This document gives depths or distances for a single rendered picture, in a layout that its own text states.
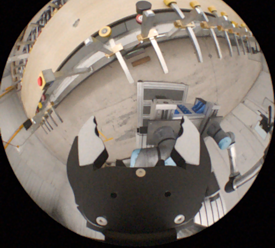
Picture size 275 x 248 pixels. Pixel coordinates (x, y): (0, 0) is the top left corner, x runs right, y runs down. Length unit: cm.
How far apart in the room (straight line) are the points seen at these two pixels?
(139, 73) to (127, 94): 42
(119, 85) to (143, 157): 128
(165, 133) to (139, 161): 21
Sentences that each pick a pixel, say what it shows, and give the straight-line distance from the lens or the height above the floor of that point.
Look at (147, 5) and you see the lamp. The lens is 40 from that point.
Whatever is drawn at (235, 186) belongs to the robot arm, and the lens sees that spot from 80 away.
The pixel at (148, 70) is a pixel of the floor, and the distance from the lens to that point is 144.
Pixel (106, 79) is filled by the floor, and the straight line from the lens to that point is 153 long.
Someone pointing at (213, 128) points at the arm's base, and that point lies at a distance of 79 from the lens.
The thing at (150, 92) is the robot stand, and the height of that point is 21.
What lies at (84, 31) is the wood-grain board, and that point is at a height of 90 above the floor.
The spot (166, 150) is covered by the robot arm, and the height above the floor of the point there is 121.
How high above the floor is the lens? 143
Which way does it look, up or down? 63 degrees down
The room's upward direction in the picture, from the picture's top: 179 degrees counter-clockwise
